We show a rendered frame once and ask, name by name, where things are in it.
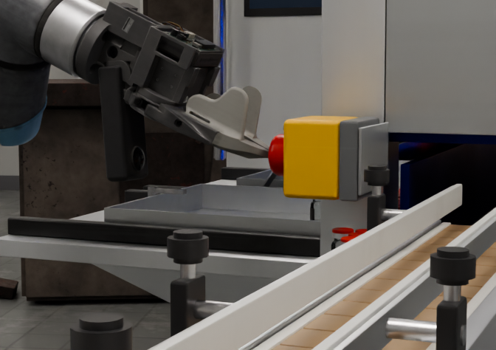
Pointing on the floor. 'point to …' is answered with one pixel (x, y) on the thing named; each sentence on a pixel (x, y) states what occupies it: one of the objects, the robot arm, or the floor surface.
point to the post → (354, 80)
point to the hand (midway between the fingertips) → (257, 155)
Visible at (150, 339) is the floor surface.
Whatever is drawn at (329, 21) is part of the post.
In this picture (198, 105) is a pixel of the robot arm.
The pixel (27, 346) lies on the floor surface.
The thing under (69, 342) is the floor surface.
